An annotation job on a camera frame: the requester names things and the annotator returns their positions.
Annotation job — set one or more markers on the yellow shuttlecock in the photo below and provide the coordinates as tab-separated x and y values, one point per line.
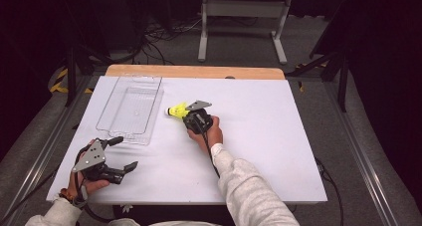
179	111

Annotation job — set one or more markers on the person's left hand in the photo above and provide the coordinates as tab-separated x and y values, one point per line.
93	186

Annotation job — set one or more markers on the clear plastic tray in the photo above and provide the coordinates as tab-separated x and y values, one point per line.
132	103

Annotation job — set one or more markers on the black stand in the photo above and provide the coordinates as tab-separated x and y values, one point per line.
342	86
70	80

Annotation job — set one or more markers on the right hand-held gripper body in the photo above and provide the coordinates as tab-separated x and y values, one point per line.
198	119

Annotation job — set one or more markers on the aluminium frame rail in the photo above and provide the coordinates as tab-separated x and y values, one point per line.
361	159
43	146

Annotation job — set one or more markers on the person's torso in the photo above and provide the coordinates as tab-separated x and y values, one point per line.
139	222

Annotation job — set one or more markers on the white metal stand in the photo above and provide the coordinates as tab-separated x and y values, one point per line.
245	8

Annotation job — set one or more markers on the person's right hand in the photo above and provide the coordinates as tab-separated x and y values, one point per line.
212	136

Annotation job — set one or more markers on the yellow black floor tape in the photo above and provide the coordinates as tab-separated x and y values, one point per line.
59	85

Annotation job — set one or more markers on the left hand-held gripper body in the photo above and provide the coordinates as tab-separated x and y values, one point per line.
91	159

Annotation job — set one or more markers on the wooden table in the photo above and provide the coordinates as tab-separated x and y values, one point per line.
195	71

